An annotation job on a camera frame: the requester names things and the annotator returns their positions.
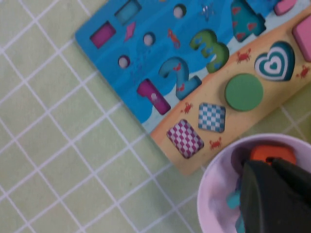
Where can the orange wooden number ten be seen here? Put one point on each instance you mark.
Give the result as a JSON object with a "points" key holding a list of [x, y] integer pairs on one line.
{"points": [[260, 153]]}

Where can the colourful wooden puzzle board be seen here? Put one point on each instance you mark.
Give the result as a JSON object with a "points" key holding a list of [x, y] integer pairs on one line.
{"points": [[155, 24]]}

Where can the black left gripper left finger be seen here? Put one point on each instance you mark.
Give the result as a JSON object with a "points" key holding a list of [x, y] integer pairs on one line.
{"points": [[267, 206]]}

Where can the teal wooden number four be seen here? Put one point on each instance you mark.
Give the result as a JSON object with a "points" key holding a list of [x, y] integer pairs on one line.
{"points": [[239, 225]]}

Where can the pink wooden trapezoid piece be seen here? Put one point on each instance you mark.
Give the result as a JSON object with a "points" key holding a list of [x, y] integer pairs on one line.
{"points": [[303, 36]]}

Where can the grey wooden number eight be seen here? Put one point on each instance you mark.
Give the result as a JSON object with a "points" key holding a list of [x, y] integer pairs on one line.
{"points": [[239, 155]]}

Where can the green wooden circle piece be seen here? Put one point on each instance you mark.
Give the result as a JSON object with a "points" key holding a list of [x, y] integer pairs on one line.
{"points": [[244, 92]]}

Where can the green checked tablecloth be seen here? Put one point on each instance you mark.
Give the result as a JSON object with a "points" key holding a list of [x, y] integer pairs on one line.
{"points": [[48, 145]]}

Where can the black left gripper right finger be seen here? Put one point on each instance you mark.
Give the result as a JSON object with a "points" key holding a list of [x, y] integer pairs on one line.
{"points": [[294, 179]]}

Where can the pink plastic bowl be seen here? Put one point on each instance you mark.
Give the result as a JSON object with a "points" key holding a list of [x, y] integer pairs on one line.
{"points": [[213, 189]]}

